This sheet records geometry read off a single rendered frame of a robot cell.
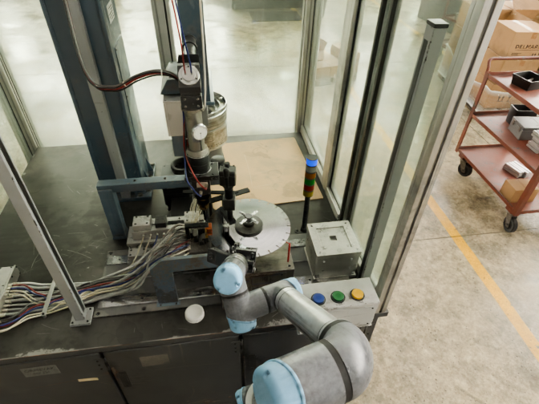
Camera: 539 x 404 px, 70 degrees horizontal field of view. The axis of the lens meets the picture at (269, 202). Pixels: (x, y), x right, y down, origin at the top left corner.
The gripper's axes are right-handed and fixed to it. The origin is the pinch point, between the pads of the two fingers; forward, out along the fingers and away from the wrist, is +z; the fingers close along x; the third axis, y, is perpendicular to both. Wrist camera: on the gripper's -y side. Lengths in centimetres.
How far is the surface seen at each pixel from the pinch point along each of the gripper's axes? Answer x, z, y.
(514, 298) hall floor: -39, 117, 161
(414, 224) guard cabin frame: 18, -13, 54
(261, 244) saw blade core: 0.6, 10.6, 6.5
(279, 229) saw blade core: 5.6, 17.7, 12.5
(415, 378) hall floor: -74, 67, 91
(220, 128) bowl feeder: 45, 67, -25
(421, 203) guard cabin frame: 24, -17, 54
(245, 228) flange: 4.8, 14.9, -0.7
